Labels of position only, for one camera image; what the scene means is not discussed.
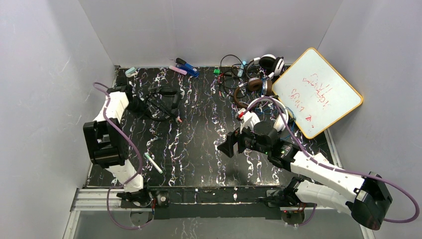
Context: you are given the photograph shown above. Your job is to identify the brown headphones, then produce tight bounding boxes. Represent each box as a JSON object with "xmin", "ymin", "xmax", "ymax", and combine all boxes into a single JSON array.
[{"xmin": 233, "ymin": 78, "xmax": 273, "ymax": 108}]

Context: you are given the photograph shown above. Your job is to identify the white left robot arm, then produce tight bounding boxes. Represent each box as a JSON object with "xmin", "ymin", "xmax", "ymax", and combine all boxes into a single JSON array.
[{"xmin": 83, "ymin": 85, "xmax": 148, "ymax": 202}]

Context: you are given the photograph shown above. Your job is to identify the whiteboard with orange frame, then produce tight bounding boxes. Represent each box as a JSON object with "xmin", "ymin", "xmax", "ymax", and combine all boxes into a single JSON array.
[{"xmin": 272, "ymin": 48, "xmax": 363, "ymax": 139}]

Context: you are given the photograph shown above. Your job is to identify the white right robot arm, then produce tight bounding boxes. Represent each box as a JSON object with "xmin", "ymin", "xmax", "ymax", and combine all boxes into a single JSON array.
[{"xmin": 217, "ymin": 122, "xmax": 392, "ymax": 230}]

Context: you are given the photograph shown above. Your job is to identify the black and white headphones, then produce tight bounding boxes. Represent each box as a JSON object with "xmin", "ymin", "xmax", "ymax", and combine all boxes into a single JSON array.
[{"xmin": 247, "ymin": 54, "xmax": 286, "ymax": 76}]

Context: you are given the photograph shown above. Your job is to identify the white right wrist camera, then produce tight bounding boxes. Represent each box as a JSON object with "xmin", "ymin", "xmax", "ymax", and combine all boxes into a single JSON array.
[{"xmin": 238, "ymin": 109, "xmax": 260, "ymax": 133}]

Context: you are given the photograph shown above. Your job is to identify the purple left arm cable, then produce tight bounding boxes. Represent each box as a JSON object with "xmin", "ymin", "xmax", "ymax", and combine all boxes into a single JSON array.
[{"xmin": 93, "ymin": 82, "xmax": 146, "ymax": 230}]

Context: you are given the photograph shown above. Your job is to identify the white headphones with blue cable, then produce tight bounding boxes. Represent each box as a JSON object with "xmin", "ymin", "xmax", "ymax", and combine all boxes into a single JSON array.
[{"xmin": 245, "ymin": 96, "xmax": 289, "ymax": 132}]

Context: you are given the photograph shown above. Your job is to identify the black headphones with cable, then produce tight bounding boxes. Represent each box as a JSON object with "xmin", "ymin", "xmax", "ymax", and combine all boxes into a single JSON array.
[{"xmin": 128, "ymin": 86, "xmax": 182, "ymax": 122}]

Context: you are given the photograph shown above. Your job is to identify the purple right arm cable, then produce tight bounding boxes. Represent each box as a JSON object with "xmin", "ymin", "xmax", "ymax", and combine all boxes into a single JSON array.
[{"xmin": 244, "ymin": 96, "xmax": 420, "ymax": 227}]

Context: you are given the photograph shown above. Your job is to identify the white marker pen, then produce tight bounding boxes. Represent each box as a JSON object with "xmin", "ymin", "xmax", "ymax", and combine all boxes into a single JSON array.
[{"xmin": 144, "ymin": 152, "xmax": 164, "ymax": 174}]

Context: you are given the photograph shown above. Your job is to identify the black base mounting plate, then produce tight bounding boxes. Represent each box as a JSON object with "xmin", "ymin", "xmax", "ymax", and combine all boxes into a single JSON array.
[{"xmin": 118, "ymin": 186, "xmax": 314, "ymax": 221}]

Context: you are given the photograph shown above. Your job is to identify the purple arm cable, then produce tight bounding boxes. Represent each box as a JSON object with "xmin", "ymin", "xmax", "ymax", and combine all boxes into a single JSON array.
[
  {"xmin": 244, "ymin": 96, "xmax": 420, "ymax": 227},
  {"xmin": 93, "ymin": 82, "xmax": 146, "ymax": 230}
]

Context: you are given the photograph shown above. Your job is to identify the aluminium frame rail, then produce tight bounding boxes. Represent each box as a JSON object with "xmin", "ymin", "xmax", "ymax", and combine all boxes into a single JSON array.
[{"xmin": 70, "ymin": 188, "xmax": 367, "ymax": 212}]

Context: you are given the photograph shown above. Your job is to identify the blue stapler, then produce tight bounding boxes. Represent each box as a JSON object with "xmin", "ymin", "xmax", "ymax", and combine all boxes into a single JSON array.
[{"xmin": 175, "ymin": 58, "xmax": 199, "ymax": 77}]

